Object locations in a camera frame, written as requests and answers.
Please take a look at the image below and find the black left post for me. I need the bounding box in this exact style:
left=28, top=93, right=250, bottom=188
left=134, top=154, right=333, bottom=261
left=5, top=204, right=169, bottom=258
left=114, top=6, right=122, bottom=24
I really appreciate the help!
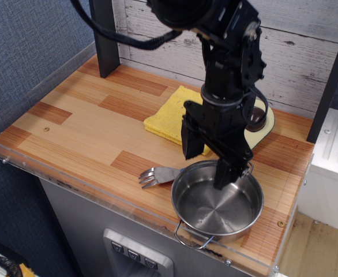
left=89, top=0, right=120, bottom=78

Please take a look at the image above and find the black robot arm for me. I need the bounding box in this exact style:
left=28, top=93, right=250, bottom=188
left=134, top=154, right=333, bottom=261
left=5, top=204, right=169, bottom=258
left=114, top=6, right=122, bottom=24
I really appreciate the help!
left=148, top=1, right=266, bottom=189

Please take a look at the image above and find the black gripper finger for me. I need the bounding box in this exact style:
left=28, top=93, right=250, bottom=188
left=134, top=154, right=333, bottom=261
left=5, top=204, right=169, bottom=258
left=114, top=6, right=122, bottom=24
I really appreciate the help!
left=213, top=159, right=247, bottom=190
left=181, top=115, right=205, bottom=160

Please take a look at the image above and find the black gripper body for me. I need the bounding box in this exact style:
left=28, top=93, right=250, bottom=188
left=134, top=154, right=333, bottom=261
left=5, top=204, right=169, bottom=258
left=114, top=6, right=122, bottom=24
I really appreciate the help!
left=184, top=96, right=253, bottom=167

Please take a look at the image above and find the toy avocado half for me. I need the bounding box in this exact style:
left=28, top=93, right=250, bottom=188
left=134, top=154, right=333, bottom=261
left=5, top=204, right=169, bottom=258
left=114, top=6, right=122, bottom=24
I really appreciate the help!
left=244, top=99, right=275, bottom=149

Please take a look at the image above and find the black post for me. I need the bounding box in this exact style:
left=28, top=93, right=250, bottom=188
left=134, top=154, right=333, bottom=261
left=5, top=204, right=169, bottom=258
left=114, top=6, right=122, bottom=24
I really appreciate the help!
left=306, top=52, right=338, bottom=143
left=89, top=0, right=120, bottom=78

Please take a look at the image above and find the yellow tape piece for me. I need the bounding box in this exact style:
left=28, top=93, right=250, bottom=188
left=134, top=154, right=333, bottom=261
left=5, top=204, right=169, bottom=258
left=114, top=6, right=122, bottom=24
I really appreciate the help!
left=19, top=263, right=37, bottom=277

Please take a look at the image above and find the yellow folded cloth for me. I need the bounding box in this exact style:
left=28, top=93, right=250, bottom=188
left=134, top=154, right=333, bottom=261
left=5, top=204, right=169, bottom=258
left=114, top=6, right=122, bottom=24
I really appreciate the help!
left=144, top=86, right=202, bottom=145

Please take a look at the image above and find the clear acrylic guard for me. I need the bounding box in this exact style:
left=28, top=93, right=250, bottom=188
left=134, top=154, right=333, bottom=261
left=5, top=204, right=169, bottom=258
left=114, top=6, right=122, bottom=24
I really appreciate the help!
left=0, top=40, right=316, bottom=276

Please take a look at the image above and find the blue handled metal fork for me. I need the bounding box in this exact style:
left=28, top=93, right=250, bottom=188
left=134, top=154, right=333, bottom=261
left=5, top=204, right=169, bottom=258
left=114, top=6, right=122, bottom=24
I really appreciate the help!
left=138, top=167, right=184, bottom=189

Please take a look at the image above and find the black right post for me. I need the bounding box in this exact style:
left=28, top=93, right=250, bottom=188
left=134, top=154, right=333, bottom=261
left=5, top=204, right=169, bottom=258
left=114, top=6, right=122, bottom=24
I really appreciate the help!
left=306, top=52, right=338, bottom=143

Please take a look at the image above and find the grey toy fridge cabinet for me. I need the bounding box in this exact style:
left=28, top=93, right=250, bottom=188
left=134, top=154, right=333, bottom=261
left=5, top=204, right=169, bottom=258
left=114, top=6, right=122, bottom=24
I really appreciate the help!
left=41, top=180, right=278, bottom=276

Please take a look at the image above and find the silver dispenser button panel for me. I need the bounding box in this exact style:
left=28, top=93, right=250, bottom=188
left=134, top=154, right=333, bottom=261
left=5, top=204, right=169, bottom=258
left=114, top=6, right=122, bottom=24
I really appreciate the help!
left=103, top=228, right=174, bottom=276

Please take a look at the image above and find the black braided cable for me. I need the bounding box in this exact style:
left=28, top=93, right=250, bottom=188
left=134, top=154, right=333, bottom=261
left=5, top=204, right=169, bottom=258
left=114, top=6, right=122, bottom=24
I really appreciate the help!
left=69, top=0, right=184, bottom=50

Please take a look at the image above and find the small steel pot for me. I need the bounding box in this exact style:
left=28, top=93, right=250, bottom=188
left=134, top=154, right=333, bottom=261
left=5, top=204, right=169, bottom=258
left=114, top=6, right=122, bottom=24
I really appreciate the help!
left=171, top=160, right=264, bottom=249

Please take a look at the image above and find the white toy sink unit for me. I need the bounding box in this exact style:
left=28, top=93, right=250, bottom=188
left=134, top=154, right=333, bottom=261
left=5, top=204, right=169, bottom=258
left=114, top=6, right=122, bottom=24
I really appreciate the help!
left=296, top=108, right=338, bottom=229

